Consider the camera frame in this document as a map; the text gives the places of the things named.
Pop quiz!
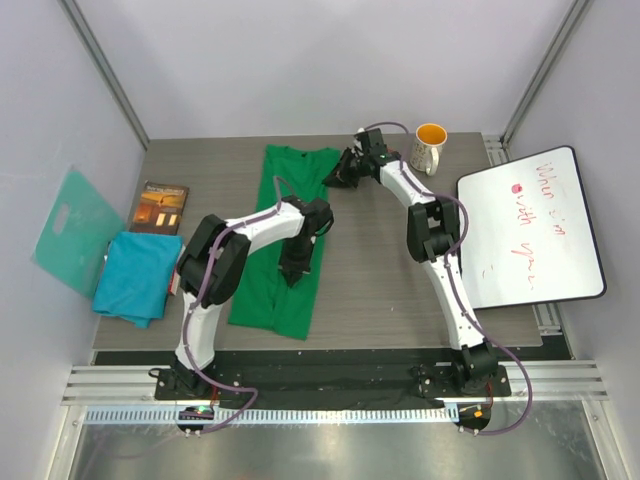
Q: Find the white whiteboard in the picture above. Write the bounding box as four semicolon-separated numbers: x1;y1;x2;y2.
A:
457;146;607;309

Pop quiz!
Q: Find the white mug orange inside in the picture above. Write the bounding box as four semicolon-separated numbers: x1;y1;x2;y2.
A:
409;123;448;176

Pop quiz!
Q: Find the blue t shirt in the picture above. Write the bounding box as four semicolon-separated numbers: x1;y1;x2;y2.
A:
92;231;183;329

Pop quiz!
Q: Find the red white book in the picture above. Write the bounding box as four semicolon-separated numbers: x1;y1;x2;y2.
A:
168;245;186;296

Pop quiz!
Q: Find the teal plastic cutting board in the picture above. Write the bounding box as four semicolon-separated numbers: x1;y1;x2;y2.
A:
34;170;125;298

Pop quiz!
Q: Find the green t shirt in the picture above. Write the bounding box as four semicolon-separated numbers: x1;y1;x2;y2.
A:
227;143;342;342

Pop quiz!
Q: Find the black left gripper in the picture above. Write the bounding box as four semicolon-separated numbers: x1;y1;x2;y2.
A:
279;237;316;288

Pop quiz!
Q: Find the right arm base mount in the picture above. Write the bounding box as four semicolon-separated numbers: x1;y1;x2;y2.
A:
409;362;512;399

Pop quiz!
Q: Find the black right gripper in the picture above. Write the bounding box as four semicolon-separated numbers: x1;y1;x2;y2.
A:
324;147;369;189

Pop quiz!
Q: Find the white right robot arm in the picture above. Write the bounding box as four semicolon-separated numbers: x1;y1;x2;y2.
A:
323;124;498;395

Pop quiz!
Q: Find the brown book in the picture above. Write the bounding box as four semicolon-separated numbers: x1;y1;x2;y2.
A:
129;181;189;235

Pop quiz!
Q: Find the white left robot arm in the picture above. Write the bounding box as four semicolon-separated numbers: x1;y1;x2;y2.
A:
175;195;334;399

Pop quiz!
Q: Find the perforated cable tray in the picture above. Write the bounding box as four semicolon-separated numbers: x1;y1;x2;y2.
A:
84;405;459;426

